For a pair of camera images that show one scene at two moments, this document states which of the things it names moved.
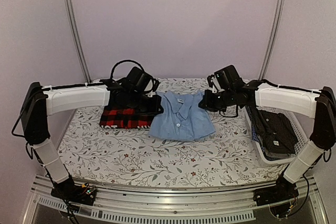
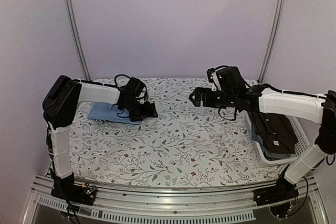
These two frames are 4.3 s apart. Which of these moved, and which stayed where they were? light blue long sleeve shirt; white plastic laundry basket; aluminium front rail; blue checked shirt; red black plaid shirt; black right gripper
Moved: red black plaid shirt; light blue long sleeve shirt
Stayed: aluminium front rail; black right gripper; blue checked shirt; white plastic laundry basket
